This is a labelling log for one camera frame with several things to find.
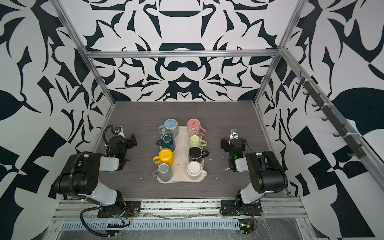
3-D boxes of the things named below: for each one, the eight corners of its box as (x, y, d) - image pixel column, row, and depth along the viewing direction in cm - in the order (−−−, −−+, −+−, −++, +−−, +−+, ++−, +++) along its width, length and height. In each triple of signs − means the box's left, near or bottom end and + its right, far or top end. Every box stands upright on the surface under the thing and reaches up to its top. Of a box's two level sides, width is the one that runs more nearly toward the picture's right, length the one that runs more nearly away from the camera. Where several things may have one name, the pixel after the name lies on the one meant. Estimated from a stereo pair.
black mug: (188, 164, 89) (188, 158, 82) (188, 152, 94) (188, 146, 87) (207, 164, 89) (209, 158, 82) (207, 152, 94) (208, 146, 87)
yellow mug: (155, 163, 89) (152, 157, 83) (158, 153, 93) (156, 146, 87) (173, 166, 88) (171, 160, 82) (175, 155, 92) (174, 149, 86)
